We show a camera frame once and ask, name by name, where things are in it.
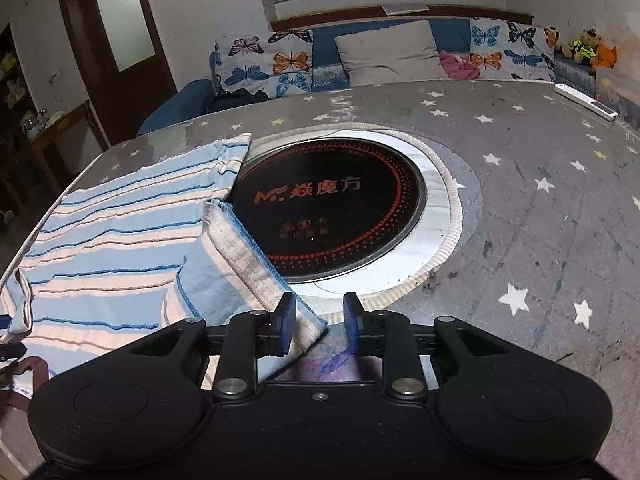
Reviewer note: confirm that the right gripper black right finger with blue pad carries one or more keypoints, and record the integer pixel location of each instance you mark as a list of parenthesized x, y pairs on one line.
[(389, 337)]

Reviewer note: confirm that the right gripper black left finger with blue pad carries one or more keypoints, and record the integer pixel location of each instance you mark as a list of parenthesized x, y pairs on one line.
[(247, 338)]

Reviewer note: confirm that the blue striped shirt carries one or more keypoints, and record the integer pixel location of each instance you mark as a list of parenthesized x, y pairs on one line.
[(118, 261)]

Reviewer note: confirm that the black round induction cooker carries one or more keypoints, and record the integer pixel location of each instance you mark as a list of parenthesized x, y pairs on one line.
[(321, 208)]

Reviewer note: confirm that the grey star tablecloth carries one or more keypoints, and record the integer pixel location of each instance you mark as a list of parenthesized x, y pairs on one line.
[(549, 252)]

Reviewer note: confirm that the black backpack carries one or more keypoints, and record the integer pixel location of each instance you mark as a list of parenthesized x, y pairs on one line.
[(237, 98)]

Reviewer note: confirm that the butterfly pillow left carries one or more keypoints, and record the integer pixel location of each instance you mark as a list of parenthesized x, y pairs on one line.
[(277, 63)]

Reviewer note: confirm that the butterfly pillow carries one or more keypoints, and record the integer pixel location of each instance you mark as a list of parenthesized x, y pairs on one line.
[(504, 50), (277, 63)]

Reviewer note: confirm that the pink cloth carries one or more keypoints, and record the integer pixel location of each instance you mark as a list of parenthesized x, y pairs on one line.
[(458, 67)]

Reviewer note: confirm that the wooden desk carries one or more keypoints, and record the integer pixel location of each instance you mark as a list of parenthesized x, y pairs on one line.
[(43, 134)]

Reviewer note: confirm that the beige pillow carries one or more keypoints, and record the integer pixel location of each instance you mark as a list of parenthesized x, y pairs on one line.
[(401, 53)]

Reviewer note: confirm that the brown wooden door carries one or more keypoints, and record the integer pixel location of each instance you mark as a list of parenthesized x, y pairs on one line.
[(122, 63)]

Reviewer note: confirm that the blue sofa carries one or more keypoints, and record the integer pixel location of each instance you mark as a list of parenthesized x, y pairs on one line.
[(328, 72)]

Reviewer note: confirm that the white remote control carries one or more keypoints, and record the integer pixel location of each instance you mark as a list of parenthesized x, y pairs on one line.
[(586, 101)]

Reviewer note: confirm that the butterfly pillow right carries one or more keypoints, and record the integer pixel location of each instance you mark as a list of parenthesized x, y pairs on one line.
[(504, 50)]

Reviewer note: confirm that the book on window sill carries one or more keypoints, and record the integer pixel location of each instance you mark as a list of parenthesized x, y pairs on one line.
[(394, 9)]

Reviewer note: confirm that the dark wooden shelf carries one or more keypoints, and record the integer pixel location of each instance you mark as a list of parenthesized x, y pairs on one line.
[(19, 172)]

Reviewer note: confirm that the teddy bear yellow vest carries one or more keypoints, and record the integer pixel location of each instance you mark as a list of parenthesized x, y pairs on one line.
[(584, 49)]

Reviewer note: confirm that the orange plush toy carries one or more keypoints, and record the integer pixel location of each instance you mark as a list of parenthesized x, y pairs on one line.
[(605, 58)]

